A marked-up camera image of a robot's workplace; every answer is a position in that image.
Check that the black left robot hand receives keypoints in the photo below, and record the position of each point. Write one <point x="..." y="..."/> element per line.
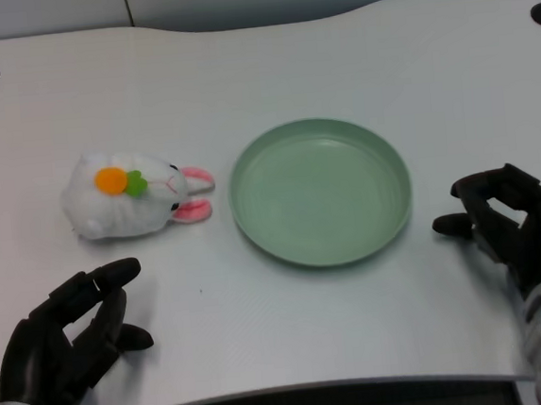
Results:
<point x="41" y="345"/>

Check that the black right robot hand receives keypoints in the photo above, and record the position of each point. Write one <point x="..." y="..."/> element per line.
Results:
<point x="529" y="232"/>

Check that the white rabbit plush doll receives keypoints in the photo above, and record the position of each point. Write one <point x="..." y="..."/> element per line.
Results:
<point x="123" y="196"/>

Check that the green round plate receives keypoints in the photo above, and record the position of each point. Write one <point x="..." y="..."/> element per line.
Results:
<point x="321" y="193"/>

